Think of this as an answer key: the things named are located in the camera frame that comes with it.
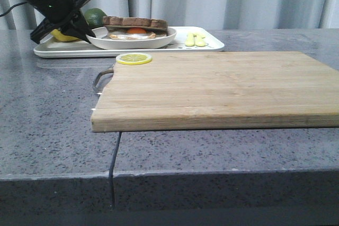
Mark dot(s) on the yellow lemon slice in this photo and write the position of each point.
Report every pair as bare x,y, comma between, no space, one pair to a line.
133,58

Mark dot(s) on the white rectangular tray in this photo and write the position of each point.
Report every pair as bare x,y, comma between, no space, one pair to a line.
53,48

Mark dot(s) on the yellow pasta piece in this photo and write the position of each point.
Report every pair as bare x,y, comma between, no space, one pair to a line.
190,40
199,39

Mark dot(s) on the wooden cutting board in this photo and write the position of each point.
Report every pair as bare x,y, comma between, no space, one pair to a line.
221,90

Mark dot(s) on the white round plate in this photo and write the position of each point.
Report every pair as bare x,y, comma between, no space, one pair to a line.
102,41

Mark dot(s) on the right yellow pasta piece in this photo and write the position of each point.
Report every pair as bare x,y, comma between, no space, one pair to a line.
199,39

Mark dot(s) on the fried egg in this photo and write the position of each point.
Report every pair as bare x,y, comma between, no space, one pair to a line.
131,34

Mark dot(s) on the bread slice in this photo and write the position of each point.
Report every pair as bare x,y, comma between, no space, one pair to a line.
135,22
159,33

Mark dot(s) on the green lime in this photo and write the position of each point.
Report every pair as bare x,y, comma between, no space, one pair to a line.
94,17

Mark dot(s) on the left yellow pasta piece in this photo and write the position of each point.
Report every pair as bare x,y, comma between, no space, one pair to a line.
190,40

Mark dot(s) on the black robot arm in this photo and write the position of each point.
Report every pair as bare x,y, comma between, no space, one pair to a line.
45,27

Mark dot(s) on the metal cutting board handle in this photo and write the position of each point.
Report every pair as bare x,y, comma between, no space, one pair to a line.
109,70

